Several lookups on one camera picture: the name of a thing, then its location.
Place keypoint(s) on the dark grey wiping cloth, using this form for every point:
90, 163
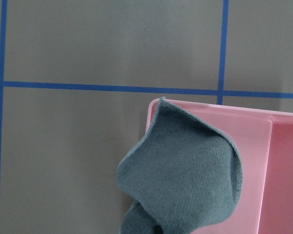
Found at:
184, 174

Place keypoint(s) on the pink plastic bin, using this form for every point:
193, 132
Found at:
265, 142

